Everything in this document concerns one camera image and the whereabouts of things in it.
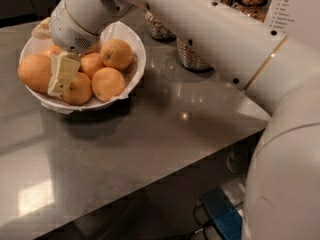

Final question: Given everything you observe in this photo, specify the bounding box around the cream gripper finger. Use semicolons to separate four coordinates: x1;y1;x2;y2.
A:
48;51;81;96
31;17;51;39

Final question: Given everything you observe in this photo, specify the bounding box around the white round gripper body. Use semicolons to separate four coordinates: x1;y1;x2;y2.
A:
50;0;99;54

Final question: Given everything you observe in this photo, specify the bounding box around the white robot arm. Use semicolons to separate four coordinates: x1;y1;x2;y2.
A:
32;0;320;240

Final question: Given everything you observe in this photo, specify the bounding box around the upper left orange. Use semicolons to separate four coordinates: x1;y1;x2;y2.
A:
40;44;62;57

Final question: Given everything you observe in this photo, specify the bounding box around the small centre orange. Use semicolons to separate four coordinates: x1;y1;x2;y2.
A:
80;53;105;79

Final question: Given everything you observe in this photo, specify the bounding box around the large far left orange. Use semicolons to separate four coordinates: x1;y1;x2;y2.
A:
18;54;51;93

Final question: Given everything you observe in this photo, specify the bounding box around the bottom left orange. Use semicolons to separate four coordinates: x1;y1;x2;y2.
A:
61;72;92;106

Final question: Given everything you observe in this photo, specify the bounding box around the white bowl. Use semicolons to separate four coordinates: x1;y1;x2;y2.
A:
27;22;146;114

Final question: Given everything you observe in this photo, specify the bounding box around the bottom right orange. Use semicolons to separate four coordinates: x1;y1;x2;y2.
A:
92;67;125;102

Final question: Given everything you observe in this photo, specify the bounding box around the right orange in bowl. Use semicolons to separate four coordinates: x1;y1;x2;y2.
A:
100;39;134;70

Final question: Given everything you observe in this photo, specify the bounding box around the left glass cereal jar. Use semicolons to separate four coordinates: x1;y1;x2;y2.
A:
145;12;176;41

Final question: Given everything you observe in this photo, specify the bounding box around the middle glass cereal jar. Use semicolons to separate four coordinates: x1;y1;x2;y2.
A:
176;0;230;72

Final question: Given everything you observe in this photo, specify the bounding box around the blue box on floor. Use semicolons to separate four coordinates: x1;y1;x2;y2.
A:
200;187;242;240

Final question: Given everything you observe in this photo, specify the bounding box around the allergens information sign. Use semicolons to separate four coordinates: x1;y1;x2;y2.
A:
265;0;320;37

